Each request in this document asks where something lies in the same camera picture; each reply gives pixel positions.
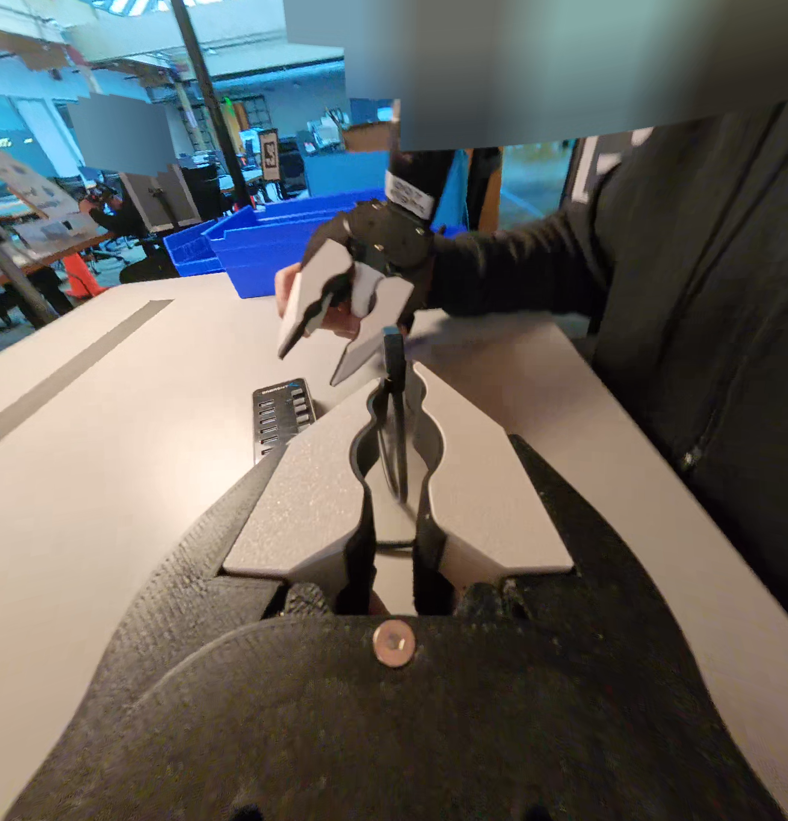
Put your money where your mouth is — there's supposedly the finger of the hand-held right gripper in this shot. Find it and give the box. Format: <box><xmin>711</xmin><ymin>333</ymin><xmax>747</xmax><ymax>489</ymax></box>
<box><xmin>330</xmin><ymin>275</ymin><xmax>415</xmax><ymax>387</ymax></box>
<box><xmin>277</xmin><ymin>239</ymin><xmax>356</xmax><ymax>360</ymax></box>

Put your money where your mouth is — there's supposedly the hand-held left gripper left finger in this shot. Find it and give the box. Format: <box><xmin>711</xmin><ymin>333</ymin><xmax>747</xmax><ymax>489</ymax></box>
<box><xmin>222</xmin><ymin>378</ymin><xmax>387</xmax><ymax>610</ymax></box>

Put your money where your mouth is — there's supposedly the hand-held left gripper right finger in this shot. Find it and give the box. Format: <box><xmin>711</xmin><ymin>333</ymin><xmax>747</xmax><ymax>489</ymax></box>
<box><xmin>412</xmin><ymin>361</ymin><xmax>575</xmax><ymax>610</ymax></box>

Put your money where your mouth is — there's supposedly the black angled-plug usb cable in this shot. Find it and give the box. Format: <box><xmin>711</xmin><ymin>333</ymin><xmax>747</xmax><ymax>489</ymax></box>
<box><xmin>371</xmin><ymin>326</ymin><xmax>417</xmax><ymax>559</ymax></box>

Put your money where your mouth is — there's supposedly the glossy black switched usb hub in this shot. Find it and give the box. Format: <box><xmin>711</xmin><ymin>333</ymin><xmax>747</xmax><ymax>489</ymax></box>
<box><xmin>253</xmin><ymin>378</ymin><xmax>319</xmax><ymax>466</ymax></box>

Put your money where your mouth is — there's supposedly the person's right forearm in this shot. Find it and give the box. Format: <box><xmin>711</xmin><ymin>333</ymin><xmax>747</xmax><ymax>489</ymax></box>
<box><xmin>426</xmin><ymin>215</ymin><xmax>616</xmax><ymax>318</ymax></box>

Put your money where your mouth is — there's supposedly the person's right hand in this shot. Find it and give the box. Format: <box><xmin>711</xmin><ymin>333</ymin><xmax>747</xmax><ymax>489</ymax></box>
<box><xmin>275</xmin><ymin>266</ymin><xmax>363</xmax><ymax>341</ymax></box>

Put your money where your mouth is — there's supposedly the blue plastic bin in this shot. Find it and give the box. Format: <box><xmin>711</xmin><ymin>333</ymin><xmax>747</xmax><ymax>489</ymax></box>
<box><xmin>201</xmin><ymin>189</ymin><xmax>395</xmax><ymax>299</ymax></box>
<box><xmin>163</xmin><ymin>221</ymin><xmax>241</xmax><ymax>278</ymax></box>

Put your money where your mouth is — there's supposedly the grey panel board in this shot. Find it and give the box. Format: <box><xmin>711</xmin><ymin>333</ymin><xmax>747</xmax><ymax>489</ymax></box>
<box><xmin>121</xmin><ymin>163</ymin><xmax>202</xmax><ymax>232</ymax></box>

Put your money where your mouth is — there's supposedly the black light stand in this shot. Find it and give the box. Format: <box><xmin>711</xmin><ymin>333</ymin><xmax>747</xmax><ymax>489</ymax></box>
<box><xmin>169</xmin><ymin>0</ymin><xmax>254</xmax><ymax>209</ymax></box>

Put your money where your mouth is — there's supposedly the orange traffic cone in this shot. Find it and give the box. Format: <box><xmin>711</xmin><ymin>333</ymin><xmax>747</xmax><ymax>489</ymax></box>
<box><xmin>63</xmin><ymin>251</ymin><xmax>106</xmax><ymax>299</ymax></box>

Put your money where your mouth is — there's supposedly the printed paper sign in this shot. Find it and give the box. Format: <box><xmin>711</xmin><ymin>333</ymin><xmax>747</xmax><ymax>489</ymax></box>
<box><xmin>0</xmin><ymin>151</ymin><xmax>100</xmax><ymax>254</ymax></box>

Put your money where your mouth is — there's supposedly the person's black jacket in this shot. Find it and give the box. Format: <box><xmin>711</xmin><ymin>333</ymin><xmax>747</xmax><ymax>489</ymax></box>
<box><xmin>561</xmin><ymin>99</ymin><xmax>788</xmax><ymax>632</ymax></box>

